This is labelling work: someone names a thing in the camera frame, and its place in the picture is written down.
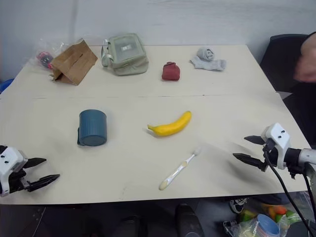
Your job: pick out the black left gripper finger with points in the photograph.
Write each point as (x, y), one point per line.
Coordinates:
(35, 162)
(44, 181)

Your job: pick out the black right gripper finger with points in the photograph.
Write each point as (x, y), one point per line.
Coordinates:
(247, 159)
(255, 140)

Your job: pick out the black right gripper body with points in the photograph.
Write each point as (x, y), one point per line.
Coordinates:
(271, 155)

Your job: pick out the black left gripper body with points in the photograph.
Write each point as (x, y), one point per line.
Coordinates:
(16, 181)

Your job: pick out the person's bare forearm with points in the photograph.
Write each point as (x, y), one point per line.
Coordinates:
(309, 44)

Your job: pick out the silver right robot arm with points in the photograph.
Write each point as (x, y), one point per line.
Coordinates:
(302, 158)

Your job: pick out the person's bare hand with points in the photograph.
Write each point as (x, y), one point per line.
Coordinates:
(306, 70)

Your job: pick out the black and white sneaker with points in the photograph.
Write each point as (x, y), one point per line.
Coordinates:
(238, 205)

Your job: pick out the person's dark clothed body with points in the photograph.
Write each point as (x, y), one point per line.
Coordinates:
(302, 111)

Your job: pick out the clear bag of toy fruit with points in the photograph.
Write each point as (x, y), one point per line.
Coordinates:
(276, 219)

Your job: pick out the blue ribbed plastic cup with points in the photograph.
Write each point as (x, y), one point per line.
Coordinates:
(93, 128)

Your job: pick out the white toothbrush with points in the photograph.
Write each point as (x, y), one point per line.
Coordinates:
(179, 169)

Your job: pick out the blue stacked plastic bowls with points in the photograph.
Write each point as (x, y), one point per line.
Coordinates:
(267, 225)

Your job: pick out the black office chair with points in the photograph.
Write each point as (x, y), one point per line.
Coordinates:
(279, 61)

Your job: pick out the blue object at table edge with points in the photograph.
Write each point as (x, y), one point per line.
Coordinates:
(5, 85)

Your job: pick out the yellow banana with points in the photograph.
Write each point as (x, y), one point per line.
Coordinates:
(170, 127)

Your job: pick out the large dark rounded shape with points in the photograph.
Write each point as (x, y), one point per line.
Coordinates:
(188, 221)

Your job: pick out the grey rolled socks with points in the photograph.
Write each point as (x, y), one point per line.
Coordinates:
(208, 60)

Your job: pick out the clear plastic bag with items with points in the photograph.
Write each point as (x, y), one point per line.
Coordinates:
(44, 58)

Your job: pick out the brown paper bag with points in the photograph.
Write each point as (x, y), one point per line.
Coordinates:
(74, 64)

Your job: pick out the red rolled sock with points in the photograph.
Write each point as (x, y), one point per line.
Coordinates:
(170, 71)

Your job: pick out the green lunch bag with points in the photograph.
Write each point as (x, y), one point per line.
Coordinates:
(126, 55)

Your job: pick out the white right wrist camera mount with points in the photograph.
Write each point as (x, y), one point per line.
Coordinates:
(277, 138)

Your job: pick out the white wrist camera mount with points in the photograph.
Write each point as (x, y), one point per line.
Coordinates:
(9, 164)
(277, 138)

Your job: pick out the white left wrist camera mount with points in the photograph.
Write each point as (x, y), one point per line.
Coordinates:
(9, 164)

